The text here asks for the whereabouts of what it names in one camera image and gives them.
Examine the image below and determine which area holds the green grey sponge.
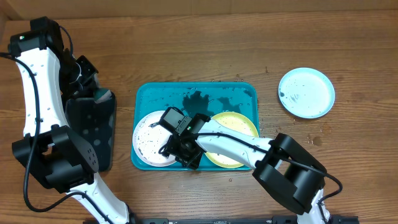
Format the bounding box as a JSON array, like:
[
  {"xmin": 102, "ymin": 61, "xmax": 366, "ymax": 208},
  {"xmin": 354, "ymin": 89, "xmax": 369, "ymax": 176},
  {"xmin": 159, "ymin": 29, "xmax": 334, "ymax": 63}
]
[{"xmin": 93, "ymin": 88, "xmax": 112, "ymax": 104}]

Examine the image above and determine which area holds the pink white plate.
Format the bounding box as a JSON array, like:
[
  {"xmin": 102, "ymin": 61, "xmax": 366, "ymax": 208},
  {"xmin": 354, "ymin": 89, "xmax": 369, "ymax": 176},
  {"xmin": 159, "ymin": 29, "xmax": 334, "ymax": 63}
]
[{"xmin": 131, "ymin": 110, "xmax": 176, "ymax": 170}]

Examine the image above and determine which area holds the light blue plate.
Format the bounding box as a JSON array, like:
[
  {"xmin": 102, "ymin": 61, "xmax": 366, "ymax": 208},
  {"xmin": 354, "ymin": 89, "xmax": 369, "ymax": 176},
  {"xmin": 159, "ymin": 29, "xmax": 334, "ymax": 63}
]
[{"xmin": 277, "ymin": 67, "xmax": 335, "ymax": 119}]

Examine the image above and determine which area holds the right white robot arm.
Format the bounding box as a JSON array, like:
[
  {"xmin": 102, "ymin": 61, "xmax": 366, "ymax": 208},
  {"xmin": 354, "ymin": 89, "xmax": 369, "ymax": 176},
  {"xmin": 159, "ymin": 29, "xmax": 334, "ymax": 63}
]
[{"xmin": 159, "ymin": 108, "xmax": 330, "ymax": 223}]

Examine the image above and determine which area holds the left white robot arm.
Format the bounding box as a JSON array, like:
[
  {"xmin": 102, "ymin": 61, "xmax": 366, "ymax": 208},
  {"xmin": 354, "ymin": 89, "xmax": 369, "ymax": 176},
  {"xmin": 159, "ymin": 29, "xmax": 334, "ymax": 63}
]
[{"xmin": 5, "ymin": 17, "xmax": 134, "ymax": 223}]

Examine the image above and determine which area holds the black water tray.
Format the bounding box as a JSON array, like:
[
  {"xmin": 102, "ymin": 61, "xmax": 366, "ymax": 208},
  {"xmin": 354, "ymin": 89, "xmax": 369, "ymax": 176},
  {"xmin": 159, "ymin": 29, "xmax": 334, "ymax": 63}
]
[{"xmin": 65, "ymin": 92, "xmax": 116, "ymax": 172}]

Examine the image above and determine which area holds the teal plastic tray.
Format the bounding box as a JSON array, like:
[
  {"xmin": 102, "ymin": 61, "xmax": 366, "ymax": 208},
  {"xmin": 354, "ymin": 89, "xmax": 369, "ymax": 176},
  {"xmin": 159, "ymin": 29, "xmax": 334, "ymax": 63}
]
[{"xmin": 131, "ymin": 82, "xmax": 261, "ymax": 171}]

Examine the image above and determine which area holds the yellow plate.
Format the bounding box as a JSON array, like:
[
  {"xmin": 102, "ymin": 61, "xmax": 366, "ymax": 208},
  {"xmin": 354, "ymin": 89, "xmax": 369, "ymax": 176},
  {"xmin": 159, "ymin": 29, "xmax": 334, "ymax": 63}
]
[{"xmin": 205, "ymin": 111, "xmax": 259, "ymax": 169}]

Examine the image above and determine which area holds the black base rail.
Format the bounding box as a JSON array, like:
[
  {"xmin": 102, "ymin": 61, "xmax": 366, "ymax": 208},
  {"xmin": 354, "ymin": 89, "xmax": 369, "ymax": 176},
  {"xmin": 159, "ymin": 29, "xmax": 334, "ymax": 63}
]
[{"xmin": 82, "ymin": 215, "xmax": 359, "ymax": 224}]

